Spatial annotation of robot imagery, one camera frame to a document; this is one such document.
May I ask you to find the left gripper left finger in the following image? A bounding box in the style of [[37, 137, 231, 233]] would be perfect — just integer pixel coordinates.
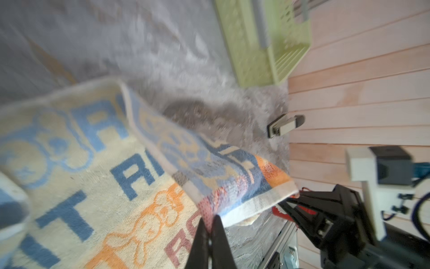
[[185, 219, 211, 269]]

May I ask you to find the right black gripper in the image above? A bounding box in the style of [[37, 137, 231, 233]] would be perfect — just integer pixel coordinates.
[[278, 185, 376, 269]]

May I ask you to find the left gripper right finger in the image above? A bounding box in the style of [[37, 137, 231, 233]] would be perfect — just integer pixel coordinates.
[[211, 215, 237, 269]]

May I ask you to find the red pen holder cup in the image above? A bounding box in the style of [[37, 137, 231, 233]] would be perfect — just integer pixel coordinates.
[[271, 188, 318, 223]]

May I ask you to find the red white blue towel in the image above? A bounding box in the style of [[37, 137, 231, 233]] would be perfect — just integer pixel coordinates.
[[1, 78, 298, 269]]

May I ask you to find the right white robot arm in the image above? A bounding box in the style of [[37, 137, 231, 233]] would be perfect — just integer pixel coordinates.
[[279, 185, 430, 269]]

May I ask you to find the black white stapler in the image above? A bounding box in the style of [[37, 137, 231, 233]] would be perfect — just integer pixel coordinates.
[[267, 114, 306, 139]]

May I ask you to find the light green plastic basket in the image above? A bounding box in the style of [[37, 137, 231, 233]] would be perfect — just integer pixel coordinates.
[[215, 0, 312, 88]]

